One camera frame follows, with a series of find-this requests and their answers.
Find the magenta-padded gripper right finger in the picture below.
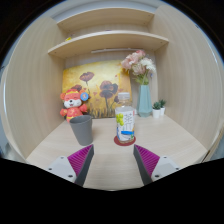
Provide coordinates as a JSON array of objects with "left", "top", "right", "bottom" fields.
[{"left": 132, "top": 143, "right": 183, "bottom": 187}]

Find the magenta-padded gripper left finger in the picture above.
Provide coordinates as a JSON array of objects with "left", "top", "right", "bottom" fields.
[{"left": 45, "top": 143, "right": 95, "bottom": 188}]

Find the clear plastic drink bottle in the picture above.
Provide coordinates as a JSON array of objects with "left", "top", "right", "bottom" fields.
[{"left": 114, "top": 92, "right": 137, "bottom": 145}]

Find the grey cup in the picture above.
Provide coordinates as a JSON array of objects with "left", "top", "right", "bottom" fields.
[{"left": 68, "top": 114, "right": 94, "bottom": 147}]

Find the flat round red coaster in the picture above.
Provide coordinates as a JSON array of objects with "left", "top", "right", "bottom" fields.
[{"left": 113, "top": 134, "right": 137, "bottom": 147}]

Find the small potted green plant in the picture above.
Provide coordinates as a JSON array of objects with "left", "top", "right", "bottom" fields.
[
  {"left": 158, "top": 98, "right": 167, "bottom": 117},
  {"left": 151, "top": 101, "right": 162, "bottom": 119}
]

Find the red plush toy figure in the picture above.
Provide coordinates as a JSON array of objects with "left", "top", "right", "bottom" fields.
[{"left": 59, "top": 88, "right": 90, "bottom": 124}]

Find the light blue vase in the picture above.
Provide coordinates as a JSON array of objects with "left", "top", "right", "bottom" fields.
[{"left": 137, "top": 84, "right": 153, "bottom": 118}]

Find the yellow poppy flower painting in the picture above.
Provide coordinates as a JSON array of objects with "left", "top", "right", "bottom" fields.
[{"left": 61, "top": 59, "right": 133, "bottom": 119}]

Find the pink and white flower bouquet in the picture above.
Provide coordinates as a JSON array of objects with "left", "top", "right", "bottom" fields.
[{"left": 120, "top": 49, "right": 157, "bottom": 86}]

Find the wooden shelf unit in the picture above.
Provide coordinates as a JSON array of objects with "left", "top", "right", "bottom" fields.
[{"left": 47, "top": 7, "right": 170, "bottom": 60}]

